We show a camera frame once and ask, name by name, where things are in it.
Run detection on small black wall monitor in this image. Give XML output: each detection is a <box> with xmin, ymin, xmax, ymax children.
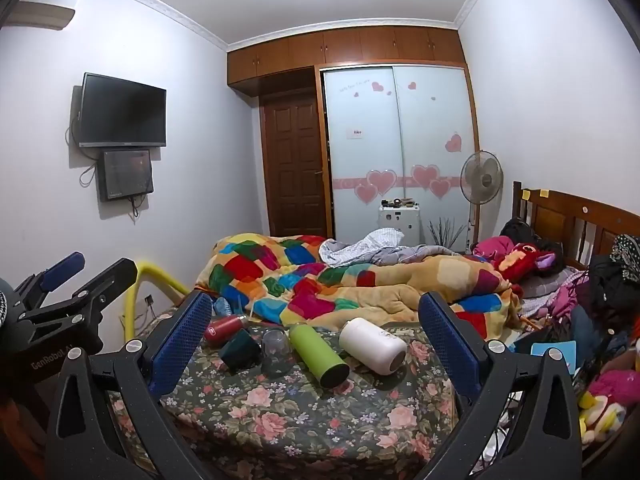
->
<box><xmin>98</xmin><ymin>148</ymin><xmax>155</xmax><ymax>203</ymax></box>

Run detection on colourful patchwork blanket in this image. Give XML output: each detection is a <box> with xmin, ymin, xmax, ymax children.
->
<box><xmin>194</xmin><ymin>232</ymin><xmax>526</xmax><ymax>341</ymax></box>

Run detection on dark green cup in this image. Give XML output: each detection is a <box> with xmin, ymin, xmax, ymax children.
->
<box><xmin>218</xmin><ymin>329</ymin><xmax>262</xmax><ymax>374</ymax></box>

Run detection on standing fan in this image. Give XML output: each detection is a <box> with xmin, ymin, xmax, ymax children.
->
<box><xmin>460</xmin><ymin>150</ymin><xmax>504</xmax><ymax>253</ymax></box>

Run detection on pile of dark clothes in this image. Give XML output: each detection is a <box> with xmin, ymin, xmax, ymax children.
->
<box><xmin>587</xmin><ymin>234</ymin><xmax>640</xmax><ymax>333</ymax></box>

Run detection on blue notebook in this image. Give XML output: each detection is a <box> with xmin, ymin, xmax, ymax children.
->
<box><xmin>530</xmin><ymin>340</ymin><xmax>578</xmax><ymax>376</ymax></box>

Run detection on checked grey cloth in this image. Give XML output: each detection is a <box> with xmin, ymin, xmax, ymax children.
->
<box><xmin>319</xmin><ymin>227</ymin><xmax>451</xmax><ymax>268</ymax></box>

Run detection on red bottle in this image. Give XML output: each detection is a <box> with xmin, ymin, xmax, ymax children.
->
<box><xmin>203</xmin><ymin>314</ymin><xmax>251</xmax><ymax>346</ymax></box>

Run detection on yellow foam tube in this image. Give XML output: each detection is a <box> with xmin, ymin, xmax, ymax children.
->
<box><xmin>121</xmin><ymin>258</ymin><xmax>192</xmax><ymax>351</ymax></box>

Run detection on white small cabinet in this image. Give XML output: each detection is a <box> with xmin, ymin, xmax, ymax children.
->
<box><xmin>377</xmin><ymin>199</ymin><xmax>421</xmax><ymax>247</ymax></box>

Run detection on dry twig decoration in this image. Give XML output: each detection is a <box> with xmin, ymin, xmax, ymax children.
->
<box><xmin>427</xmin><ymin>217</ymin><xmax>468</xmax><ymax>253</ymax></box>

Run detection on air conditioner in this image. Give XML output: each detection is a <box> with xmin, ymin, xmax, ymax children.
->
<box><xmin>2</xmin><ymin>1</ymin><xmax>76</xmax><ymax>30</ymax></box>

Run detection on brown wooden door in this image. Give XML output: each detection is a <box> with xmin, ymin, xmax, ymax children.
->
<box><xmin>259</xmin><ymin>87</ymin><xmax>328</xmax><ymax>239</ymax></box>

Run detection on wooden headboard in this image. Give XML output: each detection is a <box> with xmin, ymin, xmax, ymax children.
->
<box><xmin>512</xmin><ymin>181</ymin><xmax>640</xmax><ymax>273</ymax></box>

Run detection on white cylindrical bottle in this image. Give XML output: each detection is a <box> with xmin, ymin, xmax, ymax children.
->
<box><xmin>338</xmin><ymin>317</ymin><xmax>408</xmax><ymax>376</ymax></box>

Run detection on green bottle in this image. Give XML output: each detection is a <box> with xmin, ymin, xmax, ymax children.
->
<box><xmin>288</xmin><ymin>323</ymin><xmax>351</xmax><ymax>389</ymax></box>

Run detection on wooden overhead cabinets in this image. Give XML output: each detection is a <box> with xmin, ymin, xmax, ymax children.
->
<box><xmin>226</xmin><ymin>24</ymin><xmax>467</xmax><ymax>96</ymax></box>

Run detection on wall television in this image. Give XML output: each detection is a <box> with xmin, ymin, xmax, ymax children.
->
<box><xmin>71</xmin><ymin>72</ymin><xmax>168</xmax><ymax>150</ymax></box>

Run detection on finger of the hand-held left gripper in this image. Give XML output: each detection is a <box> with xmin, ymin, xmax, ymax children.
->
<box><xmin>14</xmin><ymin>252</ymin><xmax>87</xmax><ymax>311</ymax></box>
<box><xmin>20</xmin><ymin>257</ymin><xmax>139</xmax><ymax>331</ymax></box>

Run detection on sliding wardrobe with heart stickers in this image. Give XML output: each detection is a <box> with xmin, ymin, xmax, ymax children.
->
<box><xmin>315</xmin><ymin>62</ymin><xmax>481</xmax><ymax>256</ymax></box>

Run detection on yellow and pink plush toy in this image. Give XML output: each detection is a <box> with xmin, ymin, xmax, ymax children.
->
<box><xmin>577</xmin><ymin>370</ymin><xmax>632</xmax><ymax>445</ymax></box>

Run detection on clear glass cup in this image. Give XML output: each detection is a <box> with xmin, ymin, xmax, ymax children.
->
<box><xmin>260</xmin><ymin>328</ymin><xmax>293</xmax><ymax>380</ymax></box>

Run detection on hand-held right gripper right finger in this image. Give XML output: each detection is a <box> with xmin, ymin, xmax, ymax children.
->
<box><xmin>418</xmin><ymin>292</ymin><xmax>584</xmax><ymax>480</ymax></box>

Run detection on pink clothes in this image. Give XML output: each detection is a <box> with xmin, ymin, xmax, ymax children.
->
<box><xmin>472</xmin><ymin>235</ymin><xmax>516</xmax><ymax>261</ymax></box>

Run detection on red plush toy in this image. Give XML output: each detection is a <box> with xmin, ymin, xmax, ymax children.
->
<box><xmin>492</xmin><ymin>242</ymin><xmax>565</xmax><ymax>283</ymax></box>

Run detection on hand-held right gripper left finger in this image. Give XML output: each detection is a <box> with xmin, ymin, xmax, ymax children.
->
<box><xmin>46</xmin><ymin>290</ymin><xmax>216</xmax><ymax>480</ymax></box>

